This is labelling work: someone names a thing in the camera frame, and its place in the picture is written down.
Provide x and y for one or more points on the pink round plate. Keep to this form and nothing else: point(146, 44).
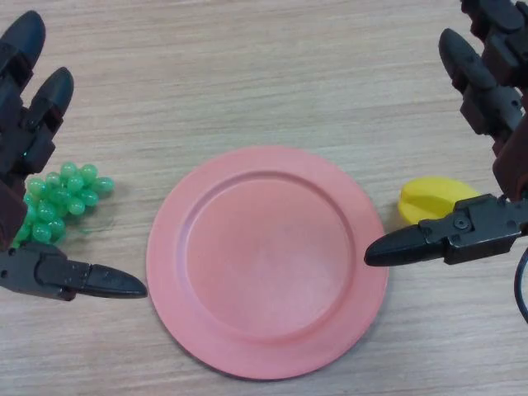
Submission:
point(268, 255)

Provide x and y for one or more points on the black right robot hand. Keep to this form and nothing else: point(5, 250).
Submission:
point(491, 103)

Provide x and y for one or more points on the green grapes bunch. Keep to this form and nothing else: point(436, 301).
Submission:
point(62, 198)

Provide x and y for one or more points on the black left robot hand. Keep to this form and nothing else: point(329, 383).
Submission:
point(24, 144)

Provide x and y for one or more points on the yellow starfruit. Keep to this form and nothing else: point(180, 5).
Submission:
point(433, 198)

